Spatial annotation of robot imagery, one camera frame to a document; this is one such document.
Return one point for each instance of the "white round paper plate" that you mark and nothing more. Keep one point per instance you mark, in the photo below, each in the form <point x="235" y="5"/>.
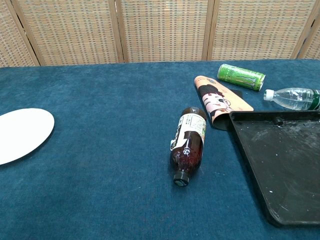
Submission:
<point x="22" y="135"/>

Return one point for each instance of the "black rectangular plastic tray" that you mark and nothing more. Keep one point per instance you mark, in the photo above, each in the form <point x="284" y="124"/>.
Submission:
<point x="282" y="162"/>

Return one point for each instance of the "brown bottle with white label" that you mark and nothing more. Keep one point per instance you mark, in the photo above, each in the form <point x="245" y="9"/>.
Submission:
<point x="187" y="150"/>

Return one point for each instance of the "curled cartoon girl mouse pad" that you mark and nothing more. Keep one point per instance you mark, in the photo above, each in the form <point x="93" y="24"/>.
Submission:
<point x="217" y="100"/>

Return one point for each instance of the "blue tablecloth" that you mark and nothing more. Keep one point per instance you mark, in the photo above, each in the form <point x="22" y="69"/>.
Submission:
<point x="100" y="100"/>

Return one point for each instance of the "woven wooden folding screen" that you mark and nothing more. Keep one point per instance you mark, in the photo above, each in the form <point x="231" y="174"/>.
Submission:
<point x="160" y="30"/>

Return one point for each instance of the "green energy drink can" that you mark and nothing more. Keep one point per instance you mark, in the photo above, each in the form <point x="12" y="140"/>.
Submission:
<point x="240" y="77"/>

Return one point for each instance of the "clear water bottle green label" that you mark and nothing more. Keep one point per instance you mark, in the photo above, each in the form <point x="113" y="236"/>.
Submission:
<point x="290" y="98"/>

